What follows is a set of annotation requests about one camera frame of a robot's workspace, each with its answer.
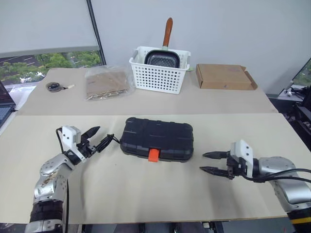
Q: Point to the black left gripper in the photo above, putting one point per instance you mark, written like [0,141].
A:
[86,148]

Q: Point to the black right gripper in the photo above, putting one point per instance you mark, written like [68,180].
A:
[235,167]

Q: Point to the black plastic tool case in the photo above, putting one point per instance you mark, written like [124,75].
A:
[155,136]

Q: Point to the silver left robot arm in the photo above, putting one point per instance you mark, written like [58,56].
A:
[51,170]

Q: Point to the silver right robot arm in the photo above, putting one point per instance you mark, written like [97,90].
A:
[291,191]

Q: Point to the clear bag with brown contents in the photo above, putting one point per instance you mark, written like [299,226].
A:
[107,82]

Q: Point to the small round dark object tagged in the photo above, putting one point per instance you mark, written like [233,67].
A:
[53,87]

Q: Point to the white perforated plastic basket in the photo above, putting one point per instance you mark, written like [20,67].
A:
[158,80]

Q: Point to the brown cardboard box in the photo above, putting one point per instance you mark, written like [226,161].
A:
[223,76]

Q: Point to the open laptop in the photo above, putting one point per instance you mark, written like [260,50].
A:
[6,109]

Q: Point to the dark side furniture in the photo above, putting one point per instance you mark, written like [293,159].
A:
[303,116]

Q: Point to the grey roller blind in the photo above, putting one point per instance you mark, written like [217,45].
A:
[43,24]

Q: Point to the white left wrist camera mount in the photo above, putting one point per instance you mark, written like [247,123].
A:
[69,134]

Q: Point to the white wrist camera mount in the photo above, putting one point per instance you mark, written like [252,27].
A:
[244,148]
[69,134]

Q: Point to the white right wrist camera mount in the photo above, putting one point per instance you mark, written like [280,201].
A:
[244,148]

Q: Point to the dark window frame post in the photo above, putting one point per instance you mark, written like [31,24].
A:
[96,31]

